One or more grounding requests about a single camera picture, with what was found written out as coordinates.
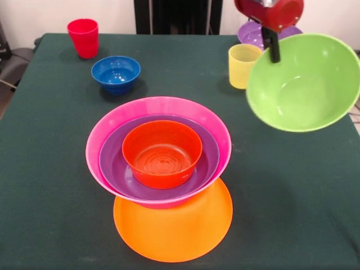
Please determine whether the purple plastic bowl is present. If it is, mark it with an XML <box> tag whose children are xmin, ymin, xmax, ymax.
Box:
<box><xmin>237</xmin><ymin>22</ymin><xmax>304</xmax><ymax>52</ymax></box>
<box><xmin>98</xmin><ymin>114</ymin><xmax>221</xmax><ymax>201</ymax></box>

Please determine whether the yellow plastic cup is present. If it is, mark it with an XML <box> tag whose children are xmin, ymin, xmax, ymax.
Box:
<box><xmin>228</xmin><ymin>44</ymin><xmax>263</xmax><ymax>90</ymax></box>

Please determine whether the large orange plastic bowl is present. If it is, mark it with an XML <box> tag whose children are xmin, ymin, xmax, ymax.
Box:
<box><xmin>113</xmin><ymin>177</ymin><xmax>233</xmax><ymax>264</ymax></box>

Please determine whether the black office chair base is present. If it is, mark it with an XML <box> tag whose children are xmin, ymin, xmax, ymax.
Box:
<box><xmin>0</xmin><ymin>19</ymin><xmax>39</xmax><ymax>91</ymax></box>

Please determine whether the red plastic cup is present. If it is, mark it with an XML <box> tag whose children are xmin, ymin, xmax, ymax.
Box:
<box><xmin>67</xmin><ymin>18</ymin><xmax>100</xmax><ymax>59</ymax></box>

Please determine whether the small red-orange plastic bowl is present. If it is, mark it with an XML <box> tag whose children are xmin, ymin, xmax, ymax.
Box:
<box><xmin>121</xmin><ymin>120</ymin><xmax>203</xmax><ymax>190</ymax></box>

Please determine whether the green plastic bowl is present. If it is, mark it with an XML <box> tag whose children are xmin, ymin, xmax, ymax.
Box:
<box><xmin>245</xmin><ymin>33</ymin><xmax>360</xmax><ymax>132</ymax></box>

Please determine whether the small blue plastic bowl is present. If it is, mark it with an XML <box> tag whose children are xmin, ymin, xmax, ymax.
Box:
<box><xmin>91</xmin><ymin>55</ymin><xmax>141</xmax><ymax>95</ymax></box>

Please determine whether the dark green table cloth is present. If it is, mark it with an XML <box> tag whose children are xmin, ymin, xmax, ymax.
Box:
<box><xmin>0</xmin><ymin>33</ymin><xmax>360</xmax><ymax>270</ymax></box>

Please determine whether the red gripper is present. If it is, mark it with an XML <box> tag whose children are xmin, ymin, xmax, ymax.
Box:
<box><xmin>234</xmin><ymin>0</ymin><xmax>305</xmax><ymax>64</ymax></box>

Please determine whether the large pink plastic bowl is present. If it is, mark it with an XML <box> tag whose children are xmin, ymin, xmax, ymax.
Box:
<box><xmin>85</xmin><ymin>96</ymin><xmax>233</xmax><ymax>209</ymax></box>

